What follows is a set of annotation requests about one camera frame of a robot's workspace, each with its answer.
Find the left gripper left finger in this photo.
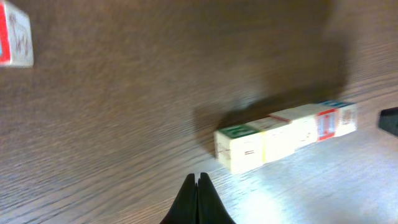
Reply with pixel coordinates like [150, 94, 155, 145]
[160, 174, 197, 224]

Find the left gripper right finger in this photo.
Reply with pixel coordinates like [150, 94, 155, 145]
[197, 172, 235, 224]

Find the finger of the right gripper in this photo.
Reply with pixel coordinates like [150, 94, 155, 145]
[378, 107, 398, 137]

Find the butterfly picture block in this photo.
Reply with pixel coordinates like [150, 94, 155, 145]
[214, 124, 264, 174]

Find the red bottom picture block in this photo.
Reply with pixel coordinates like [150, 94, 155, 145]
[320, 100, 358, 137]

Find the red letter A block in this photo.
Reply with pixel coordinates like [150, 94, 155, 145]
[1, 1, 34, 67]

